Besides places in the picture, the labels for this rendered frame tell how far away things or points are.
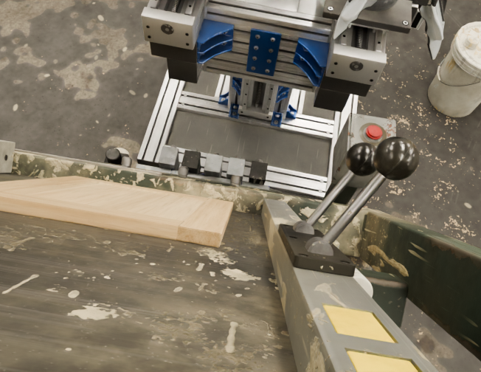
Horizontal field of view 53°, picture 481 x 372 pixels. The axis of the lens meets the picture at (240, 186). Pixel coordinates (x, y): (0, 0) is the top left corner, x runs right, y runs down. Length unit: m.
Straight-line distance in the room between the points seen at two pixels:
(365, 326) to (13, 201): 0.52
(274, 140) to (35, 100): 1.16
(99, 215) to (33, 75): 1.98
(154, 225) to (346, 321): 0.40
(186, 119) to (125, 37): 0.76
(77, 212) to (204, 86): 1.56
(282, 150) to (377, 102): 0.71
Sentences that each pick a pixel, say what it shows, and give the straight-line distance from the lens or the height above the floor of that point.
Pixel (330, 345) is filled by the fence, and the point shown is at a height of 1.67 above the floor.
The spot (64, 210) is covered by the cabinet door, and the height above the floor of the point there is 1.31.
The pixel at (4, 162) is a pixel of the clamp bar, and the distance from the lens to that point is 1.19.
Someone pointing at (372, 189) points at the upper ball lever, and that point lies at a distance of 0.42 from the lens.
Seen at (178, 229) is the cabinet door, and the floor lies 1.31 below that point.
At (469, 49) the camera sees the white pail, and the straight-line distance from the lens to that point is 2.42.
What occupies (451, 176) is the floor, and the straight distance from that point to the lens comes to 2.43.
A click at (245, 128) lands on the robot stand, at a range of 2.04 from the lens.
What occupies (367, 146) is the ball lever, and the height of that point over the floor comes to 1.46.
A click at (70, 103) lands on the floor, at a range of 2.44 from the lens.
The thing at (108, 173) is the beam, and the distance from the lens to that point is 1.15.
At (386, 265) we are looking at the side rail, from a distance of 0.96.
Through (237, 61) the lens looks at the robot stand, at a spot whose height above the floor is 0.75.
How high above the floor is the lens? 1.89
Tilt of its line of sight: 63 degrees down
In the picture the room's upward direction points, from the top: 8 degrees clockwise
